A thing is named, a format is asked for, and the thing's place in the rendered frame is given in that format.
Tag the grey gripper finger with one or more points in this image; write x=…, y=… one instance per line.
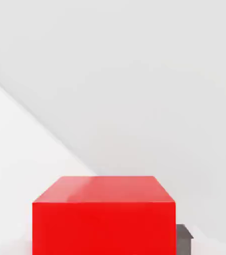
x=182, y=242

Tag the small red cube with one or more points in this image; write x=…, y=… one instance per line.
x=103, y=225

